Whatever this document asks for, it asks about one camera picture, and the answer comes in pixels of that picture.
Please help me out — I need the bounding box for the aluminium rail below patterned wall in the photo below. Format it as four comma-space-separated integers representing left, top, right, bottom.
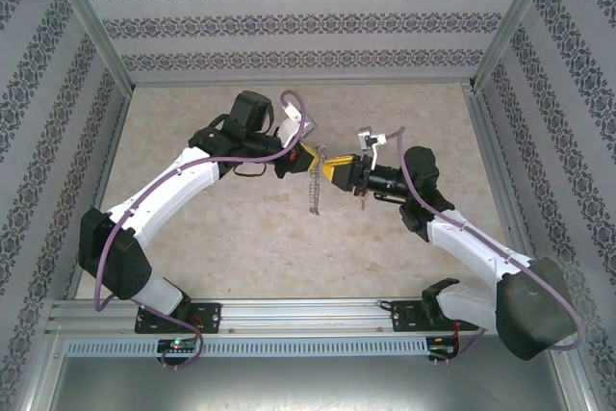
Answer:
128, 76, 475, 90

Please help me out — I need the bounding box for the aluminium corner post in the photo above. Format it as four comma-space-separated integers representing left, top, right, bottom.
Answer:
38, 0, 135, 93
469, 0, 563, 93

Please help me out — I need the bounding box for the grey slotted cable duct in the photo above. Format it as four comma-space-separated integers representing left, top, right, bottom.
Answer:
64, 336, 430, 359

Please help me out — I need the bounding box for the metal keyring holder with rings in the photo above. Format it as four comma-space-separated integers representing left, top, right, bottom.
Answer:
306, 141, 334, 218

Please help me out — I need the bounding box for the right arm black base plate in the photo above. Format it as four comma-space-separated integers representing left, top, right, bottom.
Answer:
389, 298, 481, 334

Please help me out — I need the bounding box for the aluminium table side rail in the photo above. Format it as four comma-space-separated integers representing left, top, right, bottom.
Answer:
64, 88, 132, 300
461, 83, 543, 268

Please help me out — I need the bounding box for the aluminium mounting rail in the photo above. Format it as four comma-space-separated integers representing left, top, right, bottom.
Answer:
46, 298, 565, 336

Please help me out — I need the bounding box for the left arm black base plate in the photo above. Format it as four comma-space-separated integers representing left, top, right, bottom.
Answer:
133, 301, 223, 335

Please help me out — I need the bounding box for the grey metal panel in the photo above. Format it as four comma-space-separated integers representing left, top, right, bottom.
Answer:
45, 333, 586, 411

